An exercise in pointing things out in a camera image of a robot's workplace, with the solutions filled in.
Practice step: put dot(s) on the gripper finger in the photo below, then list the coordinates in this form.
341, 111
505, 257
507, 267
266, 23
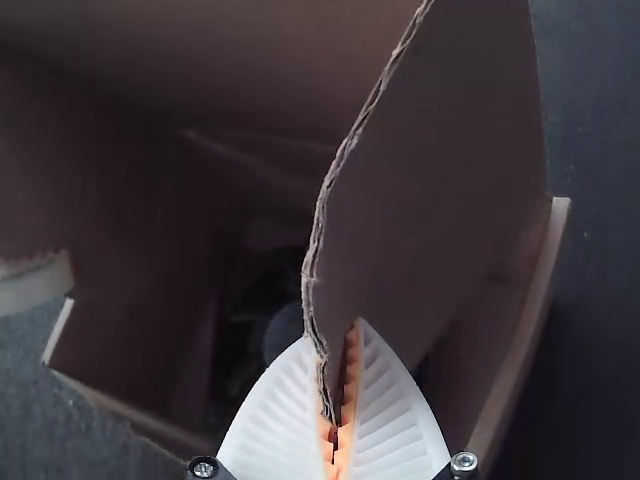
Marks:
395, 425
35, 282
270, 430

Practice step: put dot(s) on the cardboard box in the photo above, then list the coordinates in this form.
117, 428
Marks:
430, 200

